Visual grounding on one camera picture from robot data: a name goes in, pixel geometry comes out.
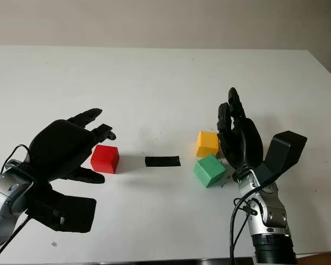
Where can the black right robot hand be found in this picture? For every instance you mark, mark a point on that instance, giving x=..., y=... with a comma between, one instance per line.
x=245, y=143

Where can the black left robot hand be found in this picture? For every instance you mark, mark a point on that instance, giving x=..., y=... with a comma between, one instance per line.
x=60, y=149

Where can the yellow cube block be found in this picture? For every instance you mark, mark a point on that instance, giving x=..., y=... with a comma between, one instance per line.
x=207, y=143

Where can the green cube block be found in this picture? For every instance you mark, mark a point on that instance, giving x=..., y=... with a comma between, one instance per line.
x=209, y=171

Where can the red cube block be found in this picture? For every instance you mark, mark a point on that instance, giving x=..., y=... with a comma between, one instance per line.
x=104, y=159

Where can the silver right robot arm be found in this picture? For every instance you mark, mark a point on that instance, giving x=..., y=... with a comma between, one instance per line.
x=267, y=212

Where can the black tape strip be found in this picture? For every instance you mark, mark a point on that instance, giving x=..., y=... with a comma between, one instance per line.
x=162, y=161

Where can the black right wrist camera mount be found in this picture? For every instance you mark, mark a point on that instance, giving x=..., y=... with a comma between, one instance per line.
x=287, y=151

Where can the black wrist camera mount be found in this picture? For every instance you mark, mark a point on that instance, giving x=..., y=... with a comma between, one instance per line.
x=71, y=212
x=287, y=151

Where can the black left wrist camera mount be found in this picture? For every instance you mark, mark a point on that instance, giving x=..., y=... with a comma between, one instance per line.
x=71, y=212

